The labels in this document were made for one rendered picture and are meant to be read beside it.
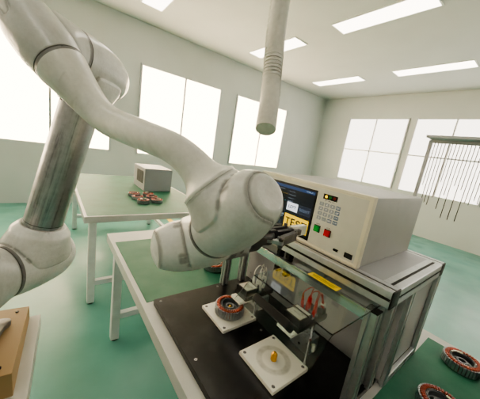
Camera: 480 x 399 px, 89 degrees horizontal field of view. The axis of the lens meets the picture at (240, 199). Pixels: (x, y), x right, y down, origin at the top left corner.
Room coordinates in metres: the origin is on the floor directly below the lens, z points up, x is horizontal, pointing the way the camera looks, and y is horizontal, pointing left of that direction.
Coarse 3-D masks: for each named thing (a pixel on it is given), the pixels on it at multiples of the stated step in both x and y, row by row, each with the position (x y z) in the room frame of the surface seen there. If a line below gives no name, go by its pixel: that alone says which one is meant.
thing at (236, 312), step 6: (216, 300) 0.83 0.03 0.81; (222, 300) 0.83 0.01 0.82; (228, 300) 0.85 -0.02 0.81; (234, 300) 0.85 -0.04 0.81; (216, 306) 0.79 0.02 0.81; (222, 306) 0.79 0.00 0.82; (228, 306) 0.81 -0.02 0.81; (234, 306) 0.84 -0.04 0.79; (240, 306) 0.81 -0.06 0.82; (216, 312) 0.79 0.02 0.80; (222, 312) 0.77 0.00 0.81; (228, 312) 0.77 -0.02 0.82; (234, 312) 0.78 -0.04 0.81; (240, 312) 0.78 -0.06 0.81; (228, 318) 0.77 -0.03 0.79; (234, 318) 0.77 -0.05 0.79
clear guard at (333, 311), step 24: (264, 288) 0.56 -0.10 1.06; (288, 288) 0.56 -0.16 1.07; (312, 288) 0.58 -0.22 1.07; (264, 312) 0.51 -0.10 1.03; (288, 312) 0.49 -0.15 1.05; (312, 312) 0.48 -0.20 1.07; (336, 312) 0.49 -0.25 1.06; (360, 312) 0.51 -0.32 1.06; (288, 336) 0.45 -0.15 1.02; (312, 336) 0.43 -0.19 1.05; (312, 360) 0.40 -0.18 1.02
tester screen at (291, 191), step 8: (280, 184) 0.89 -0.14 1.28; (288, 192) 0.85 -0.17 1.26; (296, 192) 0.83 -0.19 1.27; (304, 192) 0.80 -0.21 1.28; (312, 192) 0.78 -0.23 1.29; (288, 200) 0.85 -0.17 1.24; (296, 200) 0.82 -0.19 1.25; (304, 200) 0.80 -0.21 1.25; (312, 200) 0.77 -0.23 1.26; (280, 216) 0.86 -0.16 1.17; (296, 216) 0.81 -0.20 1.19; (304, 216) 0.79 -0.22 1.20
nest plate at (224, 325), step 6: (204, 306) 0.83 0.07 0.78; (210, 306) 0.83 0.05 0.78; (210, 312) 0.80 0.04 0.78; (246, 312) 0.83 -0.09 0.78; (216, 318) 0.77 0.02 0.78; (222, 318) 0.78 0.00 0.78; (240, 318) 0.79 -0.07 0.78; (246, 318) 0.80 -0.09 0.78; (252, 318) 0.80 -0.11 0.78; (216, 324) 0.75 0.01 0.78; (222, 324) 0.75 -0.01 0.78; (228, 324) 0.75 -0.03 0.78; (234, 324) 0.76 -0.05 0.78; (240, 324) 0.76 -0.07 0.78; (246, 324) 0.78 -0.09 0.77; (222, 330) 0.72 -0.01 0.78; (228, 330) 0.73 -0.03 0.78
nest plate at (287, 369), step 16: (272, 336) 0.73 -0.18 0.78; (240, 352) 0.64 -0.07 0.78; (256, 352) 0.65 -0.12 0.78; (288, 352) 0.67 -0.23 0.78; (256, 368) 0.59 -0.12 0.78; (272, 368) 0.60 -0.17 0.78; (288, 368) 0.61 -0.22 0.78; (304, 368) 0.62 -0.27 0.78; (272, 384) 0.55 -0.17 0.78; (288, 384) 0.57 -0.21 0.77
